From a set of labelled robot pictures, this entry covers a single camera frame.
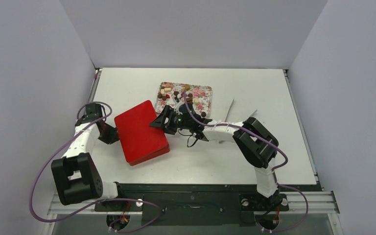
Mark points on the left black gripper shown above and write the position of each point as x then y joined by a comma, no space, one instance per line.
113,136

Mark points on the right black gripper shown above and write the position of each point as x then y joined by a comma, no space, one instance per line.
172,120

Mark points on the red chocolate box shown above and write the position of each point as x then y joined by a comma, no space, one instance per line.
141,159

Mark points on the red box lid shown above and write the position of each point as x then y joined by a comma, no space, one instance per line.
136,137

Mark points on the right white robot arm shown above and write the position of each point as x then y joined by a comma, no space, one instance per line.
258,146

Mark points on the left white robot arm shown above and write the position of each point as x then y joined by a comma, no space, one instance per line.
75,174

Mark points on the floral serving tray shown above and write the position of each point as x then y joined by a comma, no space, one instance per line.
200,96

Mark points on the metal tweezers on table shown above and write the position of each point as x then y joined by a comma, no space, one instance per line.
228,112

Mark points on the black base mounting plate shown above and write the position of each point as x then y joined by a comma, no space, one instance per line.
209,205

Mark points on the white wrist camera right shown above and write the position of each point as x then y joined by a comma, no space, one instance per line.
179,101

